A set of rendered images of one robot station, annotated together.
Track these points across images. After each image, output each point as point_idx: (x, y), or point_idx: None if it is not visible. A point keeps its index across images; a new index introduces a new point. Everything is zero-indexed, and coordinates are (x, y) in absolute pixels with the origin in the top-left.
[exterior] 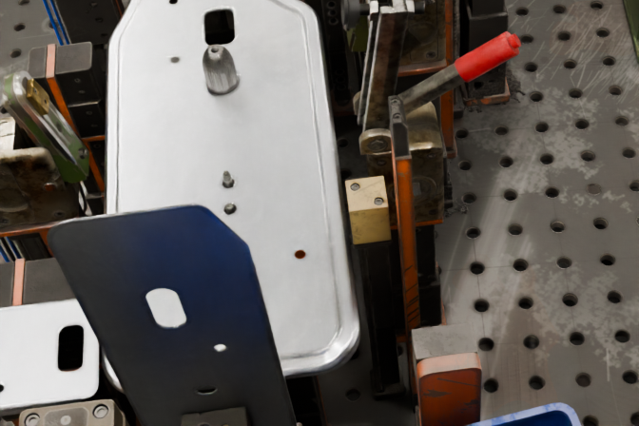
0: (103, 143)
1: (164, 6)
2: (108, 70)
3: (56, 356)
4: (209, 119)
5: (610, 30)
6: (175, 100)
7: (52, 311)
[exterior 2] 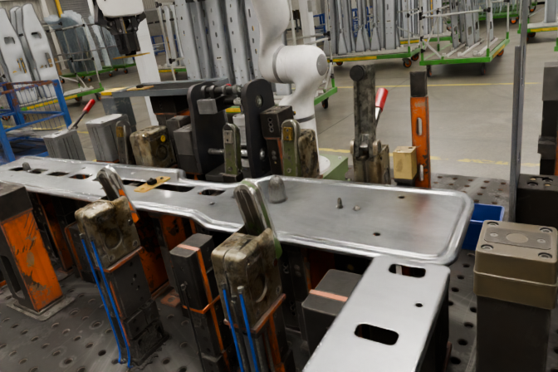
0: (219, 302)
1: (212, 206)
2: (225, 227)
3: (408, 276)
4: (296, 205)
5: None
6: (271, 212)
7: (373, 271)
